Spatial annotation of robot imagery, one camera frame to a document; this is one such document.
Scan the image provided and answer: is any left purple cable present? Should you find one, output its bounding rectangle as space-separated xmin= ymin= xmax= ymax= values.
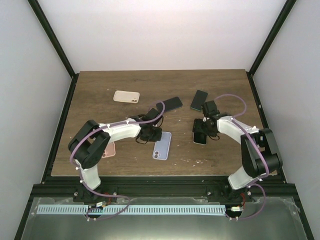
xmin=69 ymin=99 xmax=167 ymax=222

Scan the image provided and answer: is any lavender phone case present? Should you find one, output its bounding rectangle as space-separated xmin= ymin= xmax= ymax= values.
xmin=152 ymin=131 xmax=172 ymax=161

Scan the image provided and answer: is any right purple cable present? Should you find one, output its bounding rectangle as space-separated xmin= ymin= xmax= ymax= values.
xmin=213 ymin=93 xmax=271 ymax=221

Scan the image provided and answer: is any beige phone case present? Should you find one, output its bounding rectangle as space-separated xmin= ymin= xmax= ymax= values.
xmin=113 ymin=90 xmax=140 ymax=104

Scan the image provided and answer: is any pink phone case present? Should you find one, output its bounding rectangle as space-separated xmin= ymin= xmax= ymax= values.
xmin=101 ymin=142 xmax=116 ymax=159

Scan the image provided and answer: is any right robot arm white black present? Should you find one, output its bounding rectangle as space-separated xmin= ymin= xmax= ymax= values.
xmin=192 ymin=100 xmax=283 ymax=202

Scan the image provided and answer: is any black phone teal edge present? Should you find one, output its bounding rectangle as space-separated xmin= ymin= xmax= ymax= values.
xmin=190 ymin=90 xmax=208 ymax=111

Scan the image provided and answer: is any light blue slotted cable duct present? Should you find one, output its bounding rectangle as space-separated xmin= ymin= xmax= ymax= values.
xmin=36 ymin=204 xmax=226 ymax=216

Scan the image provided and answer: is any black phone blue edge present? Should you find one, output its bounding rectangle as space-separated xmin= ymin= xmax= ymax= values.
xmin=163 ymin=96 xmax=183 ymax=112

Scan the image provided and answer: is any metal front plate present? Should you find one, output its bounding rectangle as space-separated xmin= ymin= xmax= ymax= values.
xmin=21 ymin=197 xmax=307 ymax=240

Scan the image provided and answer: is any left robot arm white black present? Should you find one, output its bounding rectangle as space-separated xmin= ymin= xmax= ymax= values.
xmin=67 ymin=108 xmax=164 ymax=202

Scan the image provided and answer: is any black aluminium frame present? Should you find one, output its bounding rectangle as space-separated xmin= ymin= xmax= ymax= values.
xmin=15 ymin=0 xmax=314 ymax=240

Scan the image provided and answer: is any purple cable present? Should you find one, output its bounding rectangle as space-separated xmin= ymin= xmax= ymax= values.
xmin=213 ymin=93 xmax=271 ymax=221
xmin=69 ymin=99 xmax=167 ymax=222

